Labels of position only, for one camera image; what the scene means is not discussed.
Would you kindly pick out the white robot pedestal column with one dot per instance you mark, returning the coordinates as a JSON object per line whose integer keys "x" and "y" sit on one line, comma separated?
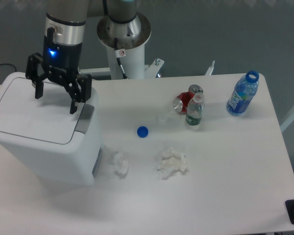
{"x": 125, "y": 46}

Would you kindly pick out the large blue drink bottle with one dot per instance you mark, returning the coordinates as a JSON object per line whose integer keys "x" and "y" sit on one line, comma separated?
{"x": 243, "y": 93}

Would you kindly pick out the blue bottle cap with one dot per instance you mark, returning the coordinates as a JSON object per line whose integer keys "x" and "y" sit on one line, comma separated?
{"x": 142, "y": 131}

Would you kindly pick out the white metal base frame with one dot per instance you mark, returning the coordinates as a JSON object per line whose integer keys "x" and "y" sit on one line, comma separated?
{"x": 151, "y": 71}

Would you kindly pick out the crushed red soda can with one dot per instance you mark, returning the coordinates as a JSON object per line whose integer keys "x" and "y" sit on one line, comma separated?
{"x": 181, "y": 101}

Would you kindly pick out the clear white bottle cap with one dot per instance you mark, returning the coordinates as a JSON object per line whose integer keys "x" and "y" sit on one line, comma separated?
{"x": 161, "y": 118}

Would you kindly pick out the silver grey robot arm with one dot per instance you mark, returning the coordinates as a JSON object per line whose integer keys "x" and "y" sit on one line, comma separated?
{"x": 64, "y": 31}

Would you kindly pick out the white trash can lid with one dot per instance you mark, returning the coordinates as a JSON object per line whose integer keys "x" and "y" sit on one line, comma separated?
{"x": 45, "y": 119}

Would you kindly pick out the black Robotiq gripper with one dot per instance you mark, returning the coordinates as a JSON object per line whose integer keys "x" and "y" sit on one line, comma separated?
{"x": 60, "y": 63}

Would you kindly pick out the small clear green-label bottle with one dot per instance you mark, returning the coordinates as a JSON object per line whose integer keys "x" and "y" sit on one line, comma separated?
{"x": 195, "y": 109}

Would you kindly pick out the large crumpled white tissue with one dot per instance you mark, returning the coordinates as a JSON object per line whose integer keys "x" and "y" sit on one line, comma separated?
{"x": 172, "y": 162}

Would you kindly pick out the small crumpled white tissue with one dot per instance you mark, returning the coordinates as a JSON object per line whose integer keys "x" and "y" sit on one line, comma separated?
{"x": 120, "y": 164}

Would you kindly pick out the white plastic trash can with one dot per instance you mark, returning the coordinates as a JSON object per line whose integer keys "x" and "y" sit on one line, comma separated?
{"x": 74, "y": 162}

